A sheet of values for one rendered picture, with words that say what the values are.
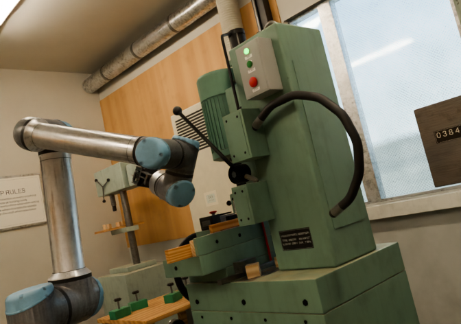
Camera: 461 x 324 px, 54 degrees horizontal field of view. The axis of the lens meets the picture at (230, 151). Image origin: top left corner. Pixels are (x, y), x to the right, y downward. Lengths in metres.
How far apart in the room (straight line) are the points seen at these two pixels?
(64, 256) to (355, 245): 0.99
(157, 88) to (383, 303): 3.08
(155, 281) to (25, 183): 1.48
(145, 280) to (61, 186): 2.11
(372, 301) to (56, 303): 0.99
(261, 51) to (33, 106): 3.51
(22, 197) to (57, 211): 2.64
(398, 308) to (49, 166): 1.25
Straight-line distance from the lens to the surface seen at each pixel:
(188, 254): 1.44
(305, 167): 1.30
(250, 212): 1.34
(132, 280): 3.67
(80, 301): 1.72
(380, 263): 1.46
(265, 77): 1.30
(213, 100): 1.61
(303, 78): 1.37
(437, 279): 2.75
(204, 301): 1.58
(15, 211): 4.32
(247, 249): 1.55
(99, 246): 4.60
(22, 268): 4.32
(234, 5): 3.33
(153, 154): 1.28
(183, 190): 1.42
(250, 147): 1.33
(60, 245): 1.73
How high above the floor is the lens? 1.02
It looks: 7 degrees up
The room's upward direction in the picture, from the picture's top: 13 degrees counter-clockwise
